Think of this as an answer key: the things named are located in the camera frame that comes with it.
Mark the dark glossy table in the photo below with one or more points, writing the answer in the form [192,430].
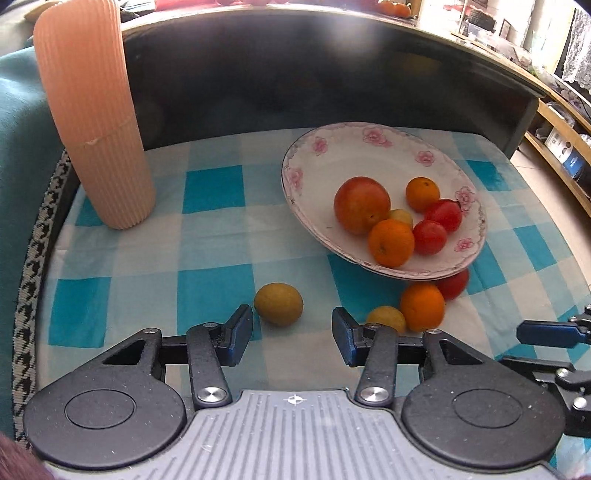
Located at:
[277,69]

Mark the houndstooth patterned cloth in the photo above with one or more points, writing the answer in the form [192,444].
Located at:
[34,286]

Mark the wooden low cabinet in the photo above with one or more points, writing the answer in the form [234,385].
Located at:
[544,115]

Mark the row of distant oranges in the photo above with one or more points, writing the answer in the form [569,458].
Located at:
[395,8]

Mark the blue checkered tablecloth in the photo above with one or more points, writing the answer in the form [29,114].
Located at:
[217,240]

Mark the pink ribbed cylinder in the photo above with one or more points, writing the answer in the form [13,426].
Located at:
[92,115]

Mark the maroon fuzzy clothing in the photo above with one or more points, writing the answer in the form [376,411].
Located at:
[18,461]

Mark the teal sofa blanket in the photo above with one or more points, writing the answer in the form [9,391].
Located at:
[23,138]

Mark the large red apple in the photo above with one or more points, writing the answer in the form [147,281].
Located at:
[362,205]

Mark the white lace cloth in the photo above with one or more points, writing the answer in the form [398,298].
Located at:
[579,50]

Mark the small mandarin orange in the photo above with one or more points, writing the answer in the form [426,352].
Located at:
[422,307]
[391,243]
[422,194]

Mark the small yellow-green mandarin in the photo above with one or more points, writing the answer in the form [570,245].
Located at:
[278,304]
[385,316]

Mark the small red tomato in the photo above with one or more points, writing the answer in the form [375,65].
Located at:
[444,214]
[455,287]
[429,237]

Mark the yellow-orange mandarin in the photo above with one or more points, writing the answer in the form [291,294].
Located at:
[402,216]

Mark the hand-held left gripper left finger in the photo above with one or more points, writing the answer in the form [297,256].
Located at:
[238,337]

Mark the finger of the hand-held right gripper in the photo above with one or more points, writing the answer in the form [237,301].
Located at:
[565,374]
[545,333]

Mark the white floral plate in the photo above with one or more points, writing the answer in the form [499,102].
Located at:
[332,161]

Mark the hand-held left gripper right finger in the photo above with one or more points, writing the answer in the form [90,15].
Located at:
[344,339]

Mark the blue box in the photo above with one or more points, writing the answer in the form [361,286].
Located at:
[568,154]

